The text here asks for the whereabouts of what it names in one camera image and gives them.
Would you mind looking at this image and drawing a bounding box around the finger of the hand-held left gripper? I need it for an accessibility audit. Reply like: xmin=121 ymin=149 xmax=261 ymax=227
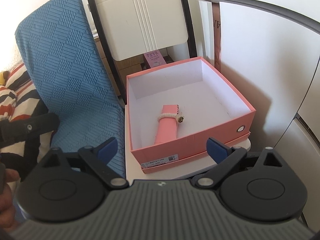
xmin=0 ymin=112 xmax=60 ymax=143

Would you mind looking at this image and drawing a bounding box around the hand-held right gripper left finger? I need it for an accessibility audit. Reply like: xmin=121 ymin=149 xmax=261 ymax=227
xmin=40 ymin=137 xmax=129 ymax=191

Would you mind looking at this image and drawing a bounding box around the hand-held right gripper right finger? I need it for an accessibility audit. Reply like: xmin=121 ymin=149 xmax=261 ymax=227
xmin=196 ymin=137 xmax=285 ymax=190

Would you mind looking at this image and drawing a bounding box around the pink cardboard box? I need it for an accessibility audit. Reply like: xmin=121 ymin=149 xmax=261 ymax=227
xmin=126 ymin=57 xmax=256 ymax=167

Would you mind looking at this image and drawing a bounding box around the pink cloth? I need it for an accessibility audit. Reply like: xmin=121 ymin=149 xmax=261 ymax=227
xmin=154 ymin=104 xmax=181 ymax=145

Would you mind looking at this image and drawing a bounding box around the white fluffy hair tie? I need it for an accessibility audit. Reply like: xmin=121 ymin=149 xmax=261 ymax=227
xmin=157 ymin=111 xmax=186 ymax=124

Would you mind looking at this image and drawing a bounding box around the person's left hand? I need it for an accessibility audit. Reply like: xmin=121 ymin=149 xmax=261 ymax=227
xmin=0 ymin=169 xmax=22 ymax=231

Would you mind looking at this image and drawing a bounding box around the striped blanket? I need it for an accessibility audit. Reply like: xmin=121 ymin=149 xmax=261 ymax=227
xmin=0 ymin=62 xmax=54 ymax=170

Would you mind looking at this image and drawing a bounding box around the blue textured bed cover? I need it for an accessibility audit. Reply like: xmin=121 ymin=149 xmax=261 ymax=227
xmin=14 ymin=0 xmax=125 ymax=178

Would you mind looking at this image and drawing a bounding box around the small pink printed box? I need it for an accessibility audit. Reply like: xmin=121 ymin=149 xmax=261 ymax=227
xmin=143 ymin=52 xmax=167 ymax=69

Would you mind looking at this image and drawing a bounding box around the brown printed strip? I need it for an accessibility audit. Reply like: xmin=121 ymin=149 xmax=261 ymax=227
xmin=212 ymin=1 xmax=223 ymax=67

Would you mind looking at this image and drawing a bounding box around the white folding chair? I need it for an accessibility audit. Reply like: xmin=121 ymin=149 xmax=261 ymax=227
xmin=86 ymin=0 xmax=198 ymax=105

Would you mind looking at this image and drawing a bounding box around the grey curved metal frame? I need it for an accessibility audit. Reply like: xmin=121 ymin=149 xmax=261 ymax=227
xmin=186 ymin=0 xmax=320 ymax=155

